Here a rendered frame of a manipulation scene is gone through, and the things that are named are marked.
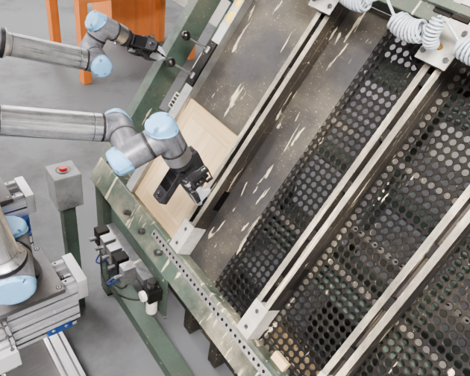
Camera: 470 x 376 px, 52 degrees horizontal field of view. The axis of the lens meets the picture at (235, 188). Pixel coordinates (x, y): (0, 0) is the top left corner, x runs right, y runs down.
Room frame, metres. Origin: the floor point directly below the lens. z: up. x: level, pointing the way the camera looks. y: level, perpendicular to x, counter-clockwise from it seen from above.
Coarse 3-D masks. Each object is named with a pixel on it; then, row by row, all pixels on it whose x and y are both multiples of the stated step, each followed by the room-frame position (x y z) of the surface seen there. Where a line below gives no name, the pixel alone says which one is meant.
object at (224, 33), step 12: (252, 0) 1.96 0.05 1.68; (228, 12) 1.94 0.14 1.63; (240, 12) 1.92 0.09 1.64; (228, 24) 1.90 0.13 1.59; (216, 36) 1.90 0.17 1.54; (228, 36) 1.89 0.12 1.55; (216, 48) 1.86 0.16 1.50; (216, 60) 1.86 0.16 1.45; (204, 72) 1.83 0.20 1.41; (180, 96) 1.80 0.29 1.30; (192, 96) 1.79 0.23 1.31; (180, 108) 1.76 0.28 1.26; (144, 168) 1.65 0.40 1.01; (132, 180) 1.64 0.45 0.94
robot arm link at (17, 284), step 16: (0, 208) 0.82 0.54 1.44; (0, 224) 0.80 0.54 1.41; (0, 240) 0.79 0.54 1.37; (0, 256) 0.78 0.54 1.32; (16, 256) 0.81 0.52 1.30; (0, 272) 0.76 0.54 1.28; (16, 272) 0.78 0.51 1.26; (32, 272) 0.82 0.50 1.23; (0, 288) 0.75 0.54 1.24; (16, 288) 0.77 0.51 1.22; (32, 288) 0.79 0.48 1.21
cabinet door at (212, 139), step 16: (192, 112) 1.73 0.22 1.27; (208, 112) 1.70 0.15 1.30; (192, 128) 1.68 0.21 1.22; (208, 128) 1.64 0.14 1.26; (224, 128) 1.60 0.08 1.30; (192, 144) 1.63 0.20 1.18; (208, 144) 1.59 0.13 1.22; (224, 144) 1.55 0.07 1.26; (160, 160) 1.66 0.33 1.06; (208, 160) 1.54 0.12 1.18; (160, 176) 1.61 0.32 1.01; (144, 192) 1.59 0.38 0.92; (176, 192) 1.51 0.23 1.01; (160, 208) 1.49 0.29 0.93; (176, 208) 1.46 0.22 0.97; (160, 224) 1.44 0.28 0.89; (176, 224) 1.41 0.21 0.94
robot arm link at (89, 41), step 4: (88, 32) 1.68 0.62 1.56; (84, 36) 1.68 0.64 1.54; (88, 36) 1.67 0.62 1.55; (92, 36) 1.67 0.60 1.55; (84, 40) 1.67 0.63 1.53; (88, 40) 1.66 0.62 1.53; (92, 40) 1.66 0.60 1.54; (96, 40) 1.67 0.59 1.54; (100, 40) 1.67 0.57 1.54; (80, 44) 1.67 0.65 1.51; (84, 44) 1.65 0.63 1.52; (88, 44) 1.64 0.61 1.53; (92, 44) 1.64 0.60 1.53; (96, 44) 1.65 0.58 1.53; (100, 44) 1.67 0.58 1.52; (88, 48) 1.61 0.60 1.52
